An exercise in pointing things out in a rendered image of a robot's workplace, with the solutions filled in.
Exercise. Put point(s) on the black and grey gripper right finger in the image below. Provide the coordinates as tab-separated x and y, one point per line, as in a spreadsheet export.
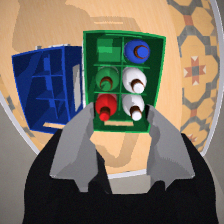
177	162

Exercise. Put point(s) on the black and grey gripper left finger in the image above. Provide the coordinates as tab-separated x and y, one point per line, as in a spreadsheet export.
65	165

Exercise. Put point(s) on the red bottle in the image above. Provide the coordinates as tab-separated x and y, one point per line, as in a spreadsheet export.
106	105

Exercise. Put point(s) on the blue crate with dividers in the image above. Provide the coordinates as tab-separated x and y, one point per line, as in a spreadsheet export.
30	71

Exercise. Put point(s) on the blue bottle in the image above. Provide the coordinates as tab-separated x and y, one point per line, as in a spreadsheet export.
137	48

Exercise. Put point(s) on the green crate with dividers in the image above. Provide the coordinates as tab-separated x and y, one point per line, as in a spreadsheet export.
107	49

